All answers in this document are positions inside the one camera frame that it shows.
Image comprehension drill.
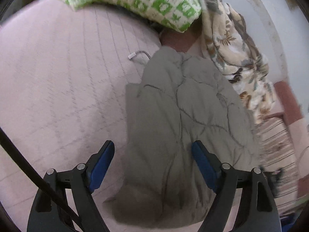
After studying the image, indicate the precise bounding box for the grey quilted puffer jacket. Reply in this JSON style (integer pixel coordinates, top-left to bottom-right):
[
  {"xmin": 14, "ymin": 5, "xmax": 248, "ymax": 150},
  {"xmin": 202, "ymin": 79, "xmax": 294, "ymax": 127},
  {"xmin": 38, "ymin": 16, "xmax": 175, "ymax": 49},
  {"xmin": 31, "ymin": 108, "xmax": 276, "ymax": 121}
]
[{"xmin": 106, "ymin": 47, "xmax": 260, "ymax": 228}]

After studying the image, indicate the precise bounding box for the striped floral pillow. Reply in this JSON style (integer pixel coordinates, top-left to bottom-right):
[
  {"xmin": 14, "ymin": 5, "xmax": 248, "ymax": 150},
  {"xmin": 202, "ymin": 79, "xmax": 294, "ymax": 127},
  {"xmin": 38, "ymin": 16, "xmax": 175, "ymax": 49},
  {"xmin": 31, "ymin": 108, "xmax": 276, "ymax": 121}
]
[{"xmin": 258, "ymin": 117, "xmax": 299, "ymax": 216}]

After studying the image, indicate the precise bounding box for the pink quilted mattress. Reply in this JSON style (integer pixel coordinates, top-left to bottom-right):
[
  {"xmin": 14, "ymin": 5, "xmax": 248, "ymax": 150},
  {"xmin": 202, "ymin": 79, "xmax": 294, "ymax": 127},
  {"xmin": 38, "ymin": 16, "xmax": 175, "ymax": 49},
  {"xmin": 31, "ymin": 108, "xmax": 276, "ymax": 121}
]
[{"xmin": 1, "ymin": 0, "xmax": 164, "ymax": 231}]

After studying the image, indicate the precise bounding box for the leaf print fleece blanket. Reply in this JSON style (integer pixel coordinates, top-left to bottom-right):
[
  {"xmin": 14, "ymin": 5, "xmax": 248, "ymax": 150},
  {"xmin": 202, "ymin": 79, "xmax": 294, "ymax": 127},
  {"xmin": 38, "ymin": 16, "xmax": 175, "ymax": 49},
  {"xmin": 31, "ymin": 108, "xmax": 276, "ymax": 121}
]
[{"xmin": 199, "ymin": 0, "xmax": 276, "ymax": 124}]

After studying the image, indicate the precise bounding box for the red-brown bed headboard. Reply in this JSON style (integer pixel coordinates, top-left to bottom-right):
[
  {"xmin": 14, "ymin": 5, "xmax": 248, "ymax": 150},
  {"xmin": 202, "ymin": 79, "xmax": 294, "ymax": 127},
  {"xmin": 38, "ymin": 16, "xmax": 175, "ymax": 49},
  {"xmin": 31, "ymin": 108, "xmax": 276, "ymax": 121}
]
[{"xmin": 159, "ymin": 27, "xmax": 309, "ymax": 199}]

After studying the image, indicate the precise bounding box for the black cable left camera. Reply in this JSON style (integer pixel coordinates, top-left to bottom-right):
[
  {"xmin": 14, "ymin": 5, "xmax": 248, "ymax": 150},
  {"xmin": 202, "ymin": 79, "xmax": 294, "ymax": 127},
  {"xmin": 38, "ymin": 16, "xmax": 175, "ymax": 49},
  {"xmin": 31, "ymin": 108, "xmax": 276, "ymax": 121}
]
[{"xmin": 0, "ymin": 126, "xmax": 84, "ymax": 232}]

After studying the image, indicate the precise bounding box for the white charger cable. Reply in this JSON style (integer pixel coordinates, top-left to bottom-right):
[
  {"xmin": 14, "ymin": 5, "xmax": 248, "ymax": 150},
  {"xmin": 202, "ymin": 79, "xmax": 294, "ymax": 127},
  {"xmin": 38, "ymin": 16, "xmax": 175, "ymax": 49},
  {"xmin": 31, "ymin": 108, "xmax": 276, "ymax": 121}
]
[{"xmin": 127, "ymin": 50, "xmax": 151, "ymax": 65}]

